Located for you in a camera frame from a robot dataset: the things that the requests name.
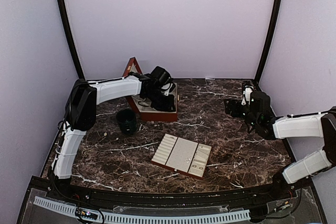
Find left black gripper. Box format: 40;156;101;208
146;88;176;112

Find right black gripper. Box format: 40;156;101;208
225;98;260;128

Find dark green cup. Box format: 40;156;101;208
115;109;138;135

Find red jewelry tray cream insert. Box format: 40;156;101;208
151;134;212;179

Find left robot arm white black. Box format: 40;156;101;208
49;68;176;180

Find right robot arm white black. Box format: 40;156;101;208
224;87;335;200

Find red wooden jewelry box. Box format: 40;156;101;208
123;57;178;122

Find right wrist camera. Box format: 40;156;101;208
241;81;254;105

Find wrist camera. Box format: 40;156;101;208
150;66;172;87
241;81;254;105

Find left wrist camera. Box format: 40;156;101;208
150;66;172;87

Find white slotted cable duct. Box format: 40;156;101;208
33;196;251;223

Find black front table rail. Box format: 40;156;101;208
31;175;313;209

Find right black frame post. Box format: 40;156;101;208
254;0;281;86

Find black frame post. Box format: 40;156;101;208
254;0;281;86
57;0;85;79

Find left black frame post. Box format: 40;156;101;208
57;0;85;79

